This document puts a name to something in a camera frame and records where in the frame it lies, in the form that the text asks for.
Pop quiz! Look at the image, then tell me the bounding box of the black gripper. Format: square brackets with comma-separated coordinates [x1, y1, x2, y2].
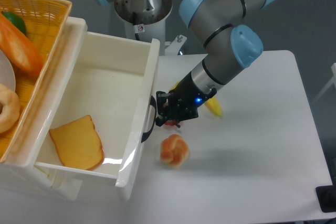
[155, 73, 217, 127]

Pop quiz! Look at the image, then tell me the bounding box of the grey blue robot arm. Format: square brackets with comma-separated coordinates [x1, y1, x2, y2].
[96, 0, 274, 126]

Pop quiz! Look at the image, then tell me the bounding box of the white drawer cabinet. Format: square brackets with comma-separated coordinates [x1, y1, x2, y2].
[1, 17, 87, 200]

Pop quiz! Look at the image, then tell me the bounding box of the red bell pepper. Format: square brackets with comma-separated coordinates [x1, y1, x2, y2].
[164, 120, 181, 129]

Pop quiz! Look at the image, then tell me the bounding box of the knotted bread roll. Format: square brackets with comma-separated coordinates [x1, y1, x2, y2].
[160, 134, 190, 168]

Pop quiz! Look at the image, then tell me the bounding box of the yellow banana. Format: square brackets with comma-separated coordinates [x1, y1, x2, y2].
[169, 80, 223, 118]

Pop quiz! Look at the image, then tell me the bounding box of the toast bread slice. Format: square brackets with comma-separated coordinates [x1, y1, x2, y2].
[49, 115, 104, 170]

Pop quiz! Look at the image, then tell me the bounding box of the yellow woven basket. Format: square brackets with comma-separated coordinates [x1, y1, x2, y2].
[1, 0, 72, 163]

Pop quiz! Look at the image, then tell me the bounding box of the beige bagel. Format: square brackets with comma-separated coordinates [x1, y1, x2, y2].
[1, 83, 20, 133]

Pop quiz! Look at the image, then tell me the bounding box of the white plate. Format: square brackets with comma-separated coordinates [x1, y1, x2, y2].
[0, 51, 16, 91]

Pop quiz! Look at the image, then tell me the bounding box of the orange baguette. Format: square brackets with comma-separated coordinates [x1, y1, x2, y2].
[1, 14, 44, 76]

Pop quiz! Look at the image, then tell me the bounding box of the green pepper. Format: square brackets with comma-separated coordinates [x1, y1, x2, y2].
[1, 11, 27, 36]

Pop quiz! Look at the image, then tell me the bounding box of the black device at edge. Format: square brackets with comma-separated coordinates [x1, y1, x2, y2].
[316, 185, 335, 213]

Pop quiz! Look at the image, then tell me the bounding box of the white chair frame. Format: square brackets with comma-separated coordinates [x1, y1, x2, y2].
[312, 63, 336, 103]

